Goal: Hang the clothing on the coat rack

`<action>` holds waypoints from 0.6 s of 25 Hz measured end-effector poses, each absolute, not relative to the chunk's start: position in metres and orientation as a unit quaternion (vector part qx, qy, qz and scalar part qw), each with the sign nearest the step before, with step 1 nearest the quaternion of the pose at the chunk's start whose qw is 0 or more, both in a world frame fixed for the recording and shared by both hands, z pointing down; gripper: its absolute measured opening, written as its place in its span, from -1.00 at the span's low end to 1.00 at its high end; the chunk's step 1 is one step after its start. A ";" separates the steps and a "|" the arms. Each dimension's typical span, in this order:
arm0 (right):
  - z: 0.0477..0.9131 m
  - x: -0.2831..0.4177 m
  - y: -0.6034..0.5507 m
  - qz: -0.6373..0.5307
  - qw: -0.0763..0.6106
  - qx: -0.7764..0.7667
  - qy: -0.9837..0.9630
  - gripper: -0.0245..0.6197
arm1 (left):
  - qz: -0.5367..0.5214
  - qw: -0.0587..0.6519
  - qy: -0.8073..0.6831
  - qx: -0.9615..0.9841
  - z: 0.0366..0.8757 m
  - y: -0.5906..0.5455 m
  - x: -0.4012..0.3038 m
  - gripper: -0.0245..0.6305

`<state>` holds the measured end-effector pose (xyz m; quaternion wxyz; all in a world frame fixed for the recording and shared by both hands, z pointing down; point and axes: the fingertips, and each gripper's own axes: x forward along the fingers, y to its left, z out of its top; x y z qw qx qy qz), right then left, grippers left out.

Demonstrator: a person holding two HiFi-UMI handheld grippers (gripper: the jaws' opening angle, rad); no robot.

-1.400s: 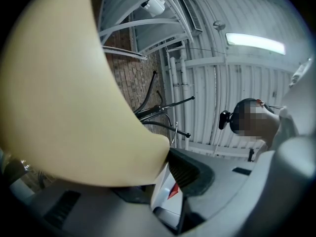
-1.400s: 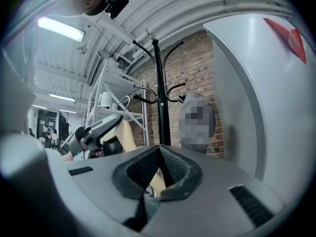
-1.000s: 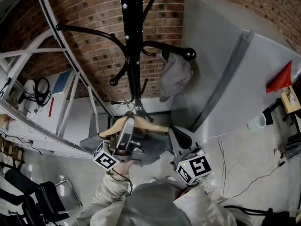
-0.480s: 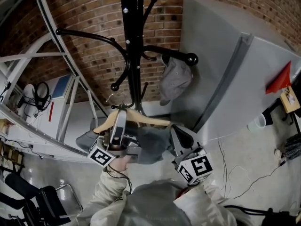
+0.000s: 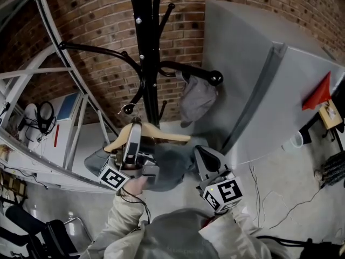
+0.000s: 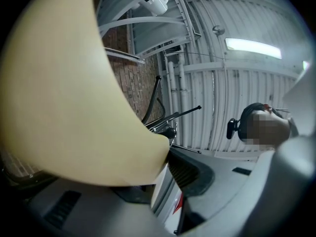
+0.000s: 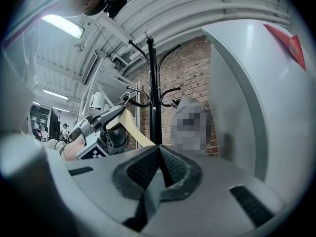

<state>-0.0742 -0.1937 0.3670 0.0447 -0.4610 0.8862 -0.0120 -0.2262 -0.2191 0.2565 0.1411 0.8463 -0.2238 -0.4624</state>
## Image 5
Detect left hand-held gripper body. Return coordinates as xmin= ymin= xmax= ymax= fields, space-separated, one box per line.
xmin=98 ymin=122 xmax=160 ymax=192

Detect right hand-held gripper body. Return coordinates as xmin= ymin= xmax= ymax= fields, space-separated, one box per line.
xmin=196 ymin=155 xmax=245 ymax=214

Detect wooden clothes hanger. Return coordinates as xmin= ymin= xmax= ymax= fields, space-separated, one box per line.
xmin=103 ymin=104 xmax=192 ymax=153

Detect grey t-shirt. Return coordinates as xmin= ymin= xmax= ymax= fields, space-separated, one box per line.
xmin=84 ymin=141 xmax=196 ymax=193

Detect black coat stand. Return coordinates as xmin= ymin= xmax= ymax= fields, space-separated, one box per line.
xmin=58 ymin=0 xmax=224 ymax=131

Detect person's left forearm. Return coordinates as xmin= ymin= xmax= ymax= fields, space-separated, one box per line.
xmin=80 ymin=176 xmax=151 ymax=259

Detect person's right forearm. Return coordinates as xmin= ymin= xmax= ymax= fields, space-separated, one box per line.
xmin=198 ymin=209 xmax=286 ymax=259

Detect white metal shelf rack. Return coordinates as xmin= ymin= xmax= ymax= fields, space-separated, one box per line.
xmin=0 ymin=0 xmax=121 ymax=194

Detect grey cap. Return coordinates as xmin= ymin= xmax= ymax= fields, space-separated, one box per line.
xmin=179 ymin=73 xmax=219 ymax=128

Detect person's grey hoodie torso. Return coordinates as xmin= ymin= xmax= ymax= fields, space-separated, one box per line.
xmin=134 ymin=209 xmax=216 ymax=259

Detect grey refrigerator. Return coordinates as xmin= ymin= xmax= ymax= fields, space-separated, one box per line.
xmin=194 ymin=0 xmax=345 ymax=167

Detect red ruler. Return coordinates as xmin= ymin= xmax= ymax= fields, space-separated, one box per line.
xmin=53 ymin=124 xmax=61 ymax=148

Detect blue book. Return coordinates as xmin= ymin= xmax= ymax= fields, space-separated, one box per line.
xmin=56 ymin=93 xmax=79 ymax=122

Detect black headphones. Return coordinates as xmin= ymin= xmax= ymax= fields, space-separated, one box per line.
xmin=36 ymin=101 xmax=58 ymax=135

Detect wooden step stool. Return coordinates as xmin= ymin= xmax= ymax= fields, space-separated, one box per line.
xmin=0 ymin=168 xmax=28 ymax=200

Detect black mesh office chair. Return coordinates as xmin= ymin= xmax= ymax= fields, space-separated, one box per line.
xmin=0 ymin=205 xmax=47 ymax=259

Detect white round device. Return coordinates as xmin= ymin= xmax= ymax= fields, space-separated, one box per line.
xmin=24 ymin=103 xmax=39 ymax=124

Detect red paper decoration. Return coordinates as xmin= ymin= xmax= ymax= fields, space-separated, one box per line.
xmin=301 ymin=71 xmax=332 ymax=112

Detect yellow cardboard box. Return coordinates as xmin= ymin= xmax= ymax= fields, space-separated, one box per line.
xmin=319 ymin=100 xmax=344 ymax=131

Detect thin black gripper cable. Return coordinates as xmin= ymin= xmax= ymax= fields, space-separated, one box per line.
xmin=118 ymin=187 xmax=152 ymax=224

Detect white floor cables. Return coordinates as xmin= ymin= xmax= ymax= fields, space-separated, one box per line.
xmin=247 ymin=163 xmax=333 ymax=229

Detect thick black cable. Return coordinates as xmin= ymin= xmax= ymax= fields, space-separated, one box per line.
xmin=256 ymin=235 xmax=314 ymax=247

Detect black chair chrome sled frame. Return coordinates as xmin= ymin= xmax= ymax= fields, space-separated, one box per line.
xmin=44 ymin=216 xmax=93 ymax=256

